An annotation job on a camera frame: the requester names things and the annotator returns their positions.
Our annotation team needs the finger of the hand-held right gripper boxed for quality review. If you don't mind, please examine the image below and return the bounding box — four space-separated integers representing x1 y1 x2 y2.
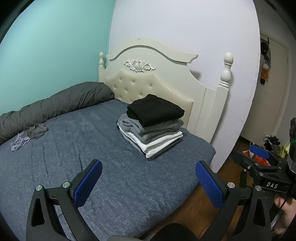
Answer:
232 151 263 179
250 144 280 166

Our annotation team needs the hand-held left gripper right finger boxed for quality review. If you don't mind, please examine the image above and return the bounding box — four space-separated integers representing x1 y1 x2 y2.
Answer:
195 161 272 241

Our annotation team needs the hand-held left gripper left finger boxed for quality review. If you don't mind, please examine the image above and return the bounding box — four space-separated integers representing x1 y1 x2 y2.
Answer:
26 159 103 241

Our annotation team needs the person's right hand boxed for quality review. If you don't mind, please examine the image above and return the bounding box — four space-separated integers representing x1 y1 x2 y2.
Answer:
273 192 296 237

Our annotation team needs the orange packet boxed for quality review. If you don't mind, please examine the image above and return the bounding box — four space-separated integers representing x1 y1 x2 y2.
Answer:
242 149 271 167

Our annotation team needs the black clutter pile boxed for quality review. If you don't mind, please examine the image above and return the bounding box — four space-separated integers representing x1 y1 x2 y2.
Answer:
264 134 282 151

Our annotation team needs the yellow-green item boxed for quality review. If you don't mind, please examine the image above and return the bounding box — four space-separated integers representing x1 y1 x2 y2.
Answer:
281 141 291 161

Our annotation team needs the blue bedspread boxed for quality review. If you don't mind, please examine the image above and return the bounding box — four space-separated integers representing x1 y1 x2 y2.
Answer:
0 99 217 241

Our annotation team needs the black white-trimmed folded garment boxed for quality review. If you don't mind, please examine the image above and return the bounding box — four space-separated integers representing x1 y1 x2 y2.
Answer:
139 138 184 161

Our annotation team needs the white door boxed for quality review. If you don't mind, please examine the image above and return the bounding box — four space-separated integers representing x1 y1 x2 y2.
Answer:
240 34 292 150

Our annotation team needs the small grey garment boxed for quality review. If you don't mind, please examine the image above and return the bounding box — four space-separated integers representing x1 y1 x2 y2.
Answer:
27 123 49 140

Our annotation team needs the light grey folded garment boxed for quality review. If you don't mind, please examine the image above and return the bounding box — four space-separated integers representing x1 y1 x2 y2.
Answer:
119 125 184 143

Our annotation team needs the orange hanging item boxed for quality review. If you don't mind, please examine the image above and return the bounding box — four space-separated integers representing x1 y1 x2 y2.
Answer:
261 63 270 85

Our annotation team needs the light purple striped garment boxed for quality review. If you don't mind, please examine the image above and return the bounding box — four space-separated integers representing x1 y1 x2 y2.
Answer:
11 130 31 152

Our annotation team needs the grey rolled duvet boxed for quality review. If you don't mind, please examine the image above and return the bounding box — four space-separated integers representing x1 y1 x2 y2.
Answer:
0 82 115 145

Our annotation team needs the black hanging bag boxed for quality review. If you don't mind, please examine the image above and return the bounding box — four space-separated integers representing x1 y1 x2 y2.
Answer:
260 38 271 62

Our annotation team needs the cream tufted bed headboard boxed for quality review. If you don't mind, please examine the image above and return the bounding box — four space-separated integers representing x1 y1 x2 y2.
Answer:
98 38 234 144

